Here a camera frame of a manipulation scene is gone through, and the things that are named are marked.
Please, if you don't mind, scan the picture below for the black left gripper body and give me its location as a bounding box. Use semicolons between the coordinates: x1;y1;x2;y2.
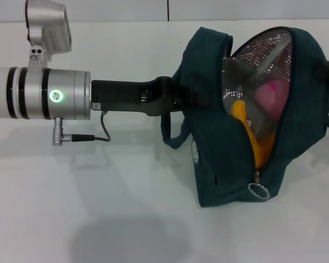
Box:
90;76;179;117

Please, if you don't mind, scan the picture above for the grey left arm cable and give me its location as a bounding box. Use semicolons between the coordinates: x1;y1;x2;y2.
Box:
63;109;112;143

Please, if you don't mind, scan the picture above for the yellow banana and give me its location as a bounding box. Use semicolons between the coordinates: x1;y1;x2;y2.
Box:
230;100;277;169

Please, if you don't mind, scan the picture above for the pink toy peach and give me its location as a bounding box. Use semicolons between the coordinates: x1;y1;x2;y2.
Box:
253;79;290;121

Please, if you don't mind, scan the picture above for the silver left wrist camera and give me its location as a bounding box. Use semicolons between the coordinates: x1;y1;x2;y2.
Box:
25;0;72;69

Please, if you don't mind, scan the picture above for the metal zipper pull ring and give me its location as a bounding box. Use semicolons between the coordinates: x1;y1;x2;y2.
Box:
247;171;271;201

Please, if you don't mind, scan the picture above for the dark teal insulated lunch bag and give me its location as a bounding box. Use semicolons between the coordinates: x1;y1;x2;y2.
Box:
160;26;329;209

